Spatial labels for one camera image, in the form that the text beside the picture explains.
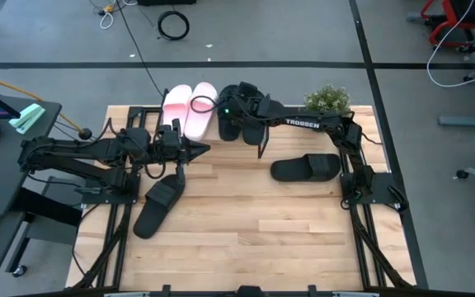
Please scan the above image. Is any yellow floor cable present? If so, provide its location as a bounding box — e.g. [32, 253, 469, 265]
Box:
[0, 69, 82, 132]

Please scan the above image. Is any black aluminium rig frame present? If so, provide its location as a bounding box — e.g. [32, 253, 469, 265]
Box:
[66, 105, 418, 297]

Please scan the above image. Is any short white cable loop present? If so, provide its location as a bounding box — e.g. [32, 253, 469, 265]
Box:
[99, 3, 115, 30]

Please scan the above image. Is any long white cable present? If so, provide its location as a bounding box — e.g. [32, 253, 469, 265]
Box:
[426, 0, 475, 88]

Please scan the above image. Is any wooden shelf with black frame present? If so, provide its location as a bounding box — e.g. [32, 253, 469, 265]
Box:
[157, 87, 274, 161]

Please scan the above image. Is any coiled black cable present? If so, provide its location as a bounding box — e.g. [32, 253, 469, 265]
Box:
[157, 10, 190, 41]

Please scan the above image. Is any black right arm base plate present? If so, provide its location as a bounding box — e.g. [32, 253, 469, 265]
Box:
[340, 172, 404, 205]

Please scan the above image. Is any mint green stapler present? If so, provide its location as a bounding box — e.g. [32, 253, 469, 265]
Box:
[9, 103, 46, 135]

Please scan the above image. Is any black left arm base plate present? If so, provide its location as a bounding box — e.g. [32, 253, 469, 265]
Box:
[81, 175, 140, 205]

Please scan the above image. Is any red office chair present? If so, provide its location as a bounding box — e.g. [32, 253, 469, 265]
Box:
[421, 0, 475, 54]

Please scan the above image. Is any pink slide sandal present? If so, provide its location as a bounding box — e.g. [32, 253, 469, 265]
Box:
[162, 84, 193, 137]
[183, 81, 219, 142]

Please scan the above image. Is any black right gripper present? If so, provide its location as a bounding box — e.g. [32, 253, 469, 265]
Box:
[220, 81, 272, 125]

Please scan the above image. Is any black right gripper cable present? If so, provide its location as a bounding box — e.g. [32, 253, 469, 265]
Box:
[190, 95, 219, 115]

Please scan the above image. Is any potted artificial green plant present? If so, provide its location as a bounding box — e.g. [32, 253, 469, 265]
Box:
[303, 83, 352, 117]

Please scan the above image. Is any black box on floor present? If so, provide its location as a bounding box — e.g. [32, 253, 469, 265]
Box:
[137, 0, 197, 7]

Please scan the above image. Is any long black floor cable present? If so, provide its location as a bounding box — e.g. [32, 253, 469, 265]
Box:
[115, 0, 165, 99]

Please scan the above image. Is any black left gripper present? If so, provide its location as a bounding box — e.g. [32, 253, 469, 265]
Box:
[154, 118, 211, 186]

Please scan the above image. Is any grey desk foot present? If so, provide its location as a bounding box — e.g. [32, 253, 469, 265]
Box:
[438, 109, 475, 128]

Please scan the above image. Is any black table-level camera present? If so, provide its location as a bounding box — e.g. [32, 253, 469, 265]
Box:
[237, 285, 266, 297]

